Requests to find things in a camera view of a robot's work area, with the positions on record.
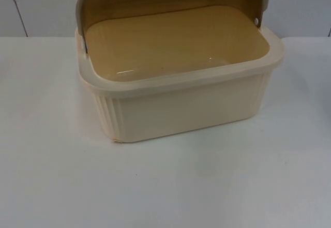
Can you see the cream lid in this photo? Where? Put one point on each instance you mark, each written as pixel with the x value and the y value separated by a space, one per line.
pixel 168 3

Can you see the cream box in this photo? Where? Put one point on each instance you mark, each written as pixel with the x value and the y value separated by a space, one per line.
pixel 181 114

